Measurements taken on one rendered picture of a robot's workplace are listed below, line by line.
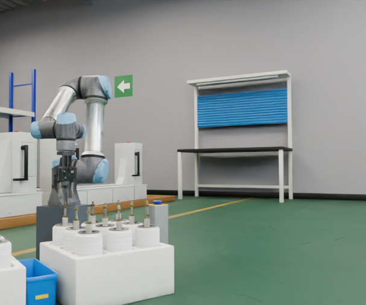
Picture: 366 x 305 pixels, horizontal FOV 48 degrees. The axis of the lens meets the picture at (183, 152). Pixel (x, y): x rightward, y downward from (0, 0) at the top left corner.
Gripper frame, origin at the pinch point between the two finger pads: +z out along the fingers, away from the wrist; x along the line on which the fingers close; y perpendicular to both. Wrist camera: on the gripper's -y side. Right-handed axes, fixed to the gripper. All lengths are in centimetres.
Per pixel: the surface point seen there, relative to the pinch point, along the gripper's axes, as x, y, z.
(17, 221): -15, -194, 30
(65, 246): -1.5, 14.5, 15.3
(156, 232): 30.7, 22.5, 11.2
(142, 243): 25.3, 22.0, 15.0
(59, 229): -2.8, 4.5, 10.1
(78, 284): 0.4, 32.6, 24.5
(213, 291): 52, 27, 34
